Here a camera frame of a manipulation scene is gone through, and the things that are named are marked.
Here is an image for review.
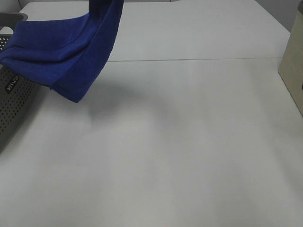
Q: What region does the grey perforated plastic basket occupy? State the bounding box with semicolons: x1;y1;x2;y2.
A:
0;12;40;155

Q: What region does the beige plastic bin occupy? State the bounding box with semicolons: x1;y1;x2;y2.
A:
278;11;303;113

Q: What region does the blue microfibre towel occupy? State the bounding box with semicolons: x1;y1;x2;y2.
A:
0;0;124;103

